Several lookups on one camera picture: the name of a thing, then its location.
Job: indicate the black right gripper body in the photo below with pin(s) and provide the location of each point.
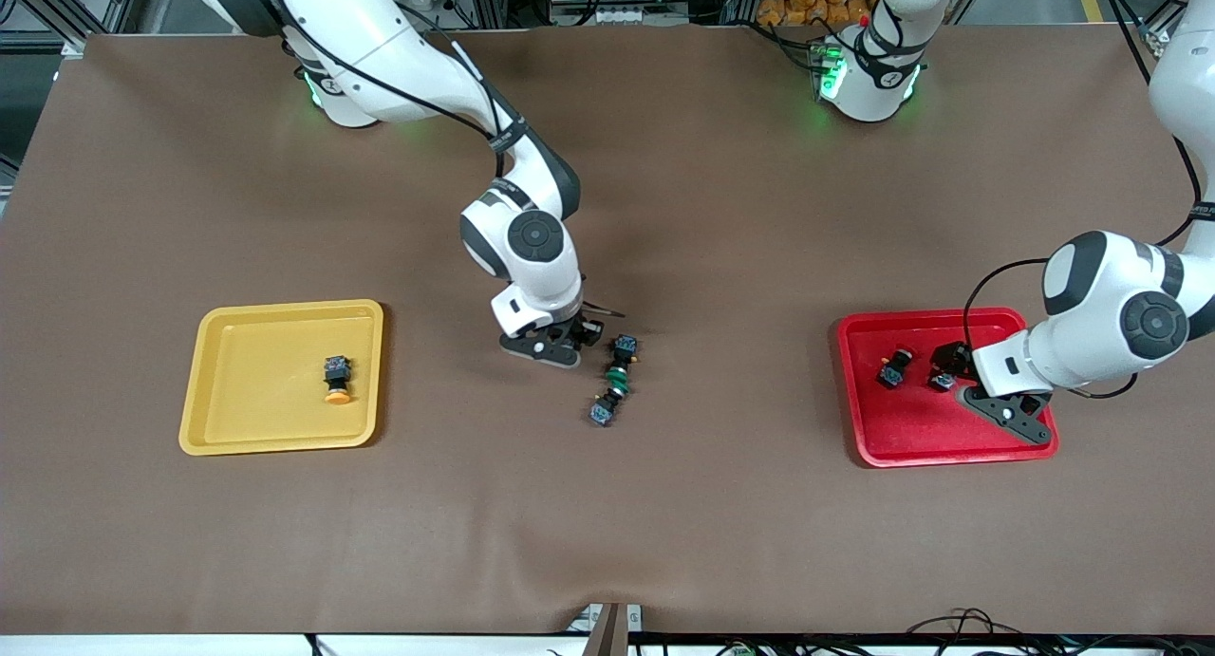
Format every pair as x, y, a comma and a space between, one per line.
575, 330

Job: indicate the red mushroom push button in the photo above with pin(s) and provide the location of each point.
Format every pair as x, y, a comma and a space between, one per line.
942, 383
890, 376

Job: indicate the yellow mushroom push button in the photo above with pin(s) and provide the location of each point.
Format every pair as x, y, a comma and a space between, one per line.
335, 366

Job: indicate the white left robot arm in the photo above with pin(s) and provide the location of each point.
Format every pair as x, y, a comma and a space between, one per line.
1101, 324

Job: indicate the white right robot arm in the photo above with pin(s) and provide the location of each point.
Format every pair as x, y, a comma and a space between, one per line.
380, 58

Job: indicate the green mushroom push button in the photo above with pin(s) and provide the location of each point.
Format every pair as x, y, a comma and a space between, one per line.
602, 412
625, 345

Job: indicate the red plastic tray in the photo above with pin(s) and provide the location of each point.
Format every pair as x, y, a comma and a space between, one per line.
911, 428

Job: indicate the brown table mat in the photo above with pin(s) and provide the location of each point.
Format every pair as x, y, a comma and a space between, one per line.
607, 523

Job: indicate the yellow plastic tray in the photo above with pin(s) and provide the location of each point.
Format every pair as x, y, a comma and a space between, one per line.
275, 390

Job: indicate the white power strip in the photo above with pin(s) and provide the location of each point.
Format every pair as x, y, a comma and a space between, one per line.
622, 15

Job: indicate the metal table edge bracket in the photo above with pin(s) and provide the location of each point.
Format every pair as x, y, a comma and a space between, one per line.
607, 627

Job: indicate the aluminium frame profile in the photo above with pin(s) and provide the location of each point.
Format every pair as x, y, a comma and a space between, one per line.
1153, 31
85, 10

